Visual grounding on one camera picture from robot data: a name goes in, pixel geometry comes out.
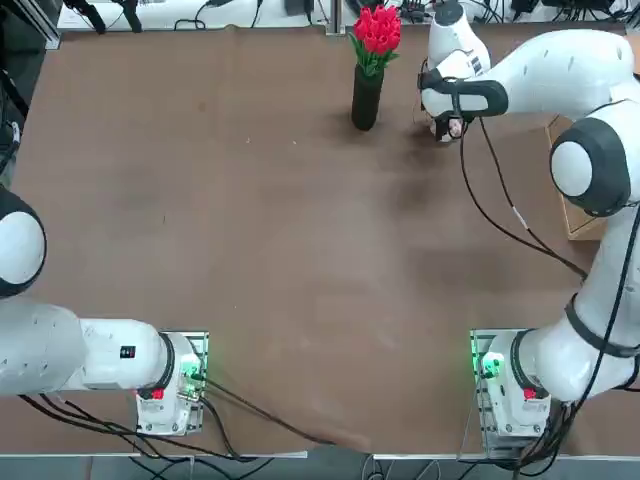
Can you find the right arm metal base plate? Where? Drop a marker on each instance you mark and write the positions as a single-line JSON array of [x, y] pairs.
[[482, 420]]

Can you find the black stand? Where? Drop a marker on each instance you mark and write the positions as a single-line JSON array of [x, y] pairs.
[[15, 97]]

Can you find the black power adapter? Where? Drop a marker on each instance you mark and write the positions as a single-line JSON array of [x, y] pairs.
[[525, 5], [299, 6]]

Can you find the black cylindrical vase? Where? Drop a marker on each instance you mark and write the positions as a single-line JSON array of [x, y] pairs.
[[367, 105]]

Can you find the pink plush doll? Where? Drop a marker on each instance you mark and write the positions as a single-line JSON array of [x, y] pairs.
[[456, 129]]

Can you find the black usb hub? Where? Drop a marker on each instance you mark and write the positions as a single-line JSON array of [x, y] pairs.
[[415, 12]]

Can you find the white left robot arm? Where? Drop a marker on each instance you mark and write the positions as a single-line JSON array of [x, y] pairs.
[[100, 355]]

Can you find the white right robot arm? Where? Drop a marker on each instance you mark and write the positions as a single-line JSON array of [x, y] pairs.
[[550, 60]]

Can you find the silver table edge strip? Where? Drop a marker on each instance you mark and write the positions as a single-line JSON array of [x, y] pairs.
[[425, 456], [200, 454]]

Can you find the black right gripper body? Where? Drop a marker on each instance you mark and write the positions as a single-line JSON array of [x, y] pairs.
[[441, 129]]

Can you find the aluminium rail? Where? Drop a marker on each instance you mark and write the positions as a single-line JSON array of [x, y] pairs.
[[52, 35]]

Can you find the black tripod leg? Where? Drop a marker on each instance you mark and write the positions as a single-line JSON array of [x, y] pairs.
[[92, 15], [131, 17]]

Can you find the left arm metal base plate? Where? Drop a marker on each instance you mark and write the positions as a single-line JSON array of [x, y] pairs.
[[201, 345]]

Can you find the red tulip bouquet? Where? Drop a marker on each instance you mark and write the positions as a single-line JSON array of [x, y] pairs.
[[377, 30]]

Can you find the grey metal post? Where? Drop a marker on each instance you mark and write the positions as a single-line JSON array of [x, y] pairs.
[[336, 17]]

